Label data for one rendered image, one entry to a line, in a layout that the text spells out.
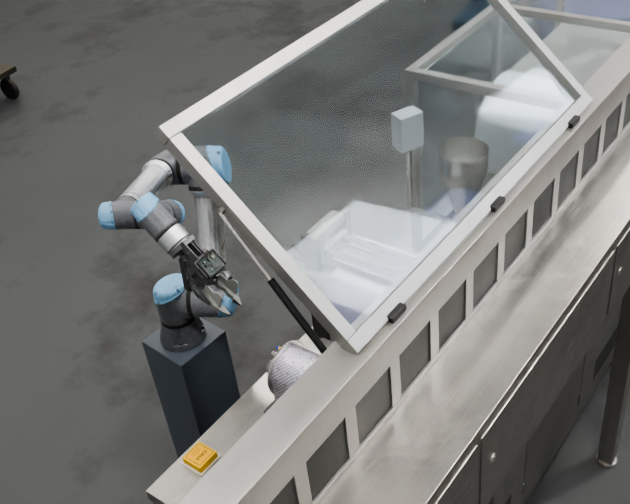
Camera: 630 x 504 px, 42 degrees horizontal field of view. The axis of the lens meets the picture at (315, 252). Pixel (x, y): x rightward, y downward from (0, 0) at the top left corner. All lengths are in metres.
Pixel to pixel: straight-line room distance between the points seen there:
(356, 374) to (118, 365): 2.71
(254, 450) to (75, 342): 2.99
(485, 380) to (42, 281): 3.41
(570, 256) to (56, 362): 2.82
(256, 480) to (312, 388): 0.21
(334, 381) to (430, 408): 0.30
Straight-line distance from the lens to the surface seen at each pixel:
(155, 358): 2.81
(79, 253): 4.94
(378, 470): 1.62
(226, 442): 2.43
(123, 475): 3.65
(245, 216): 1.51
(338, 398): 1.47
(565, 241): 2.15
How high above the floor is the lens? 2.72
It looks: 37 degrees down
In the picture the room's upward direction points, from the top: 7 degrees counter-clockwise
